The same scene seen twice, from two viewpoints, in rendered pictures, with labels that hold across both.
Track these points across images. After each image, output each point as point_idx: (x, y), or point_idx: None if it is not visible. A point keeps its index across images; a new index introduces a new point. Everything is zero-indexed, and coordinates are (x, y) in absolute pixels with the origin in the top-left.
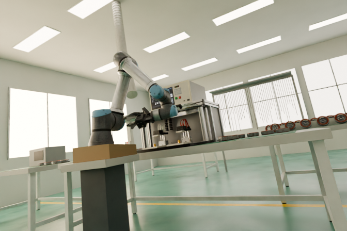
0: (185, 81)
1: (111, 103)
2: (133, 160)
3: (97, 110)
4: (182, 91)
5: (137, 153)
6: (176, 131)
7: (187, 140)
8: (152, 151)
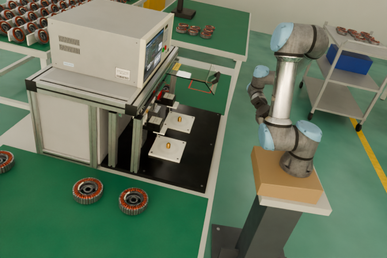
0: (171, 17)
1: (289, 112)
2: None
3: (319, 128)
4: (167, 35)
5: (219, 163)
6: (172, 106)
7: (159, 112)
8: (222, 145)
